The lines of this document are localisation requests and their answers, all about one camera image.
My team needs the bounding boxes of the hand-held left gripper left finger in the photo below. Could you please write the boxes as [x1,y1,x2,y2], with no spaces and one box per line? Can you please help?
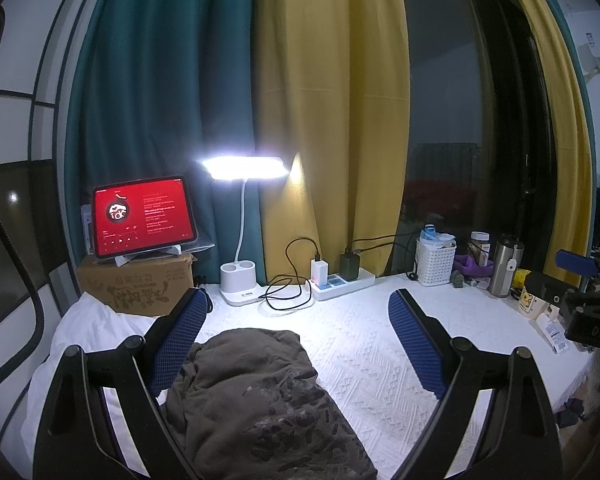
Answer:
[32,287,212,480]

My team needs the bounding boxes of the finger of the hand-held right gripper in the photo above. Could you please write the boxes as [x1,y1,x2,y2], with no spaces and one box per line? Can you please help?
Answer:
[527,271,581,307]
[555,249,598,275]

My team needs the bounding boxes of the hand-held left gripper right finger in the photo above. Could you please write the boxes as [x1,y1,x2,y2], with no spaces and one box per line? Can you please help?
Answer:
[387,288,563,480]

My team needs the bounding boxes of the olive green t-shirt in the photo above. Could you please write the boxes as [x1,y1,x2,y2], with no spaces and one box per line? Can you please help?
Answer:
[157,327,378,480]

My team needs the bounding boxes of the cream mug with yellow print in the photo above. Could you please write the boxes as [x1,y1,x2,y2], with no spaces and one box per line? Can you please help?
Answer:
[517,282,551,322]

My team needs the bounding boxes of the stainless steel tumbler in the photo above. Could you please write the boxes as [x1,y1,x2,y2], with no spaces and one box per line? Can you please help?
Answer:
[488,233,525,298]

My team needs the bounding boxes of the white textured table cloth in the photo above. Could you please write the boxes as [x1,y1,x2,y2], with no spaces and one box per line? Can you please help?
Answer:
[155,272,596,480]

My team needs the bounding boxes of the cardboard box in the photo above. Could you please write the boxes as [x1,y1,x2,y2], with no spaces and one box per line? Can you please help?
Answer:
[75,252,198,317]

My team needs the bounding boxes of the jar with white lid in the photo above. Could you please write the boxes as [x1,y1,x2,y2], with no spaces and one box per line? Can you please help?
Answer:
[469,231,493,267]

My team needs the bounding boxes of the white perforated basket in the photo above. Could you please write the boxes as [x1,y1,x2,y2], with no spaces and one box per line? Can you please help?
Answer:
[416,237,457,287]

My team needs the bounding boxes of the white desk lamp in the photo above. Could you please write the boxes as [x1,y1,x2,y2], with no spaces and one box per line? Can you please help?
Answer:
[195,155,291,307]

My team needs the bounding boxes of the purple cloth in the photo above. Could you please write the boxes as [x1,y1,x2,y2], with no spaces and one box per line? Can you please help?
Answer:
[452,254,496,278]

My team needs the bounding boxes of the white power strip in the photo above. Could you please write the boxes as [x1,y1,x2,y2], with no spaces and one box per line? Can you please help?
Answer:
[307,267,376,302]

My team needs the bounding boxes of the white pillow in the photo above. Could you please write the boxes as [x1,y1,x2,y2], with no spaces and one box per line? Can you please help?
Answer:
[20,290,181,480]

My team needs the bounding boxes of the black charger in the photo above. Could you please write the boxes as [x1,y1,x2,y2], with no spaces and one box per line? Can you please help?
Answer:
[339,252,361,282]

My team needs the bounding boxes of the white and blue plastic bag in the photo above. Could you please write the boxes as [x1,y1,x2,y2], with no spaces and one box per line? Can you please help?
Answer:
[420,225,458,250]

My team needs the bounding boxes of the narrow yellow curtain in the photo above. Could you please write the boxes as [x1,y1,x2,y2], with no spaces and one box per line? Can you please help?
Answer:
[495,0,596,293]

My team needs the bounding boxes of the wide yellow curtain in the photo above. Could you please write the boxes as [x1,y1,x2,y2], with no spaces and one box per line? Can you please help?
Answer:
[250,0,413,281]

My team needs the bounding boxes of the teal curtain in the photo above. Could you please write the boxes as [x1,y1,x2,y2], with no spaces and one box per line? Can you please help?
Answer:
[62,0,271,286]

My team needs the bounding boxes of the black cable with round plug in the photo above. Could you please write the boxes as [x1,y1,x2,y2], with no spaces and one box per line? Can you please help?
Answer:
[392,232,421,282]

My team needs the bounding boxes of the black cable with silver plug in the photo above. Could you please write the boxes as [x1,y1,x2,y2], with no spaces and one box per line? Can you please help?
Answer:
[352,240,401,256]

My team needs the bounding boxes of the looped black charger cable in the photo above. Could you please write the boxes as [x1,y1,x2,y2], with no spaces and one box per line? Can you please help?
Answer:
[264,237,323,312]

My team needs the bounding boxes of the black window frame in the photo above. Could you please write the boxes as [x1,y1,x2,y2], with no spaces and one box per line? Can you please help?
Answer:
[472,0,561,281]

